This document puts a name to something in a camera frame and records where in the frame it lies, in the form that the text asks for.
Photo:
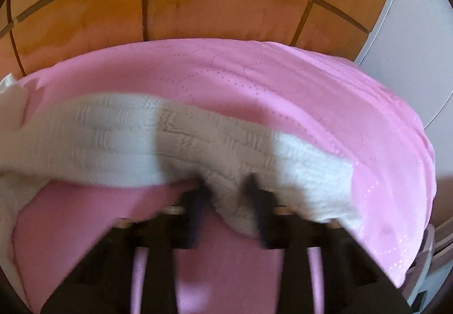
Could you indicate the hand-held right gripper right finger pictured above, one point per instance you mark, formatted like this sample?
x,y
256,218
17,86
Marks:
x,y
260,211

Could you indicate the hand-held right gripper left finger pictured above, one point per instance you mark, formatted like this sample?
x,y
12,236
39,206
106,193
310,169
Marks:
x,y
194,215

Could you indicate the white towel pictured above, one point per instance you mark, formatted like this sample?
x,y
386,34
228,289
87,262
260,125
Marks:
x,y
116,144

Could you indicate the pink quilted blanket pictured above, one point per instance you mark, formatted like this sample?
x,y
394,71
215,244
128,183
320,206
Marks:
x,y
283,94

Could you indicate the pale wooden furniture frame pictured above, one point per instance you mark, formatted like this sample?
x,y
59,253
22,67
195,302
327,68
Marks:
x,y
421,264

